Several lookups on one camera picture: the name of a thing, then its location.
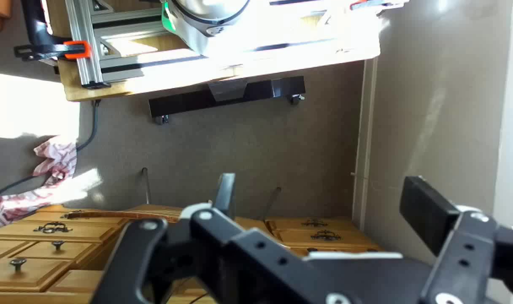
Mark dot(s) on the light wooden robot base board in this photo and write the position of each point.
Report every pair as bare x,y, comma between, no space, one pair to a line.
228,68

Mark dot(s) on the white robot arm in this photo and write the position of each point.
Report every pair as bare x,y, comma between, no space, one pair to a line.
208,19

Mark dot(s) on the black metal bar with bolts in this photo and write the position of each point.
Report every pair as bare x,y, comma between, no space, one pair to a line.
183,101

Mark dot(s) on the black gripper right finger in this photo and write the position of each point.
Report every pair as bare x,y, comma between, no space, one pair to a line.
465,258

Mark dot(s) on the black clamp orange trigger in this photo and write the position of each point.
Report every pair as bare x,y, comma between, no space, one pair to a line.
39,34

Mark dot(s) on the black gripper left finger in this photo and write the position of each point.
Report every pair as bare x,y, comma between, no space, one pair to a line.
223,247

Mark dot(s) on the aluminium extrusion frame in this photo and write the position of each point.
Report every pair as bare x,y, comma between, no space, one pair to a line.
85,44

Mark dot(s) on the red white cloth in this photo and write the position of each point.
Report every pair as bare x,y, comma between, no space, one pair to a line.
56,160

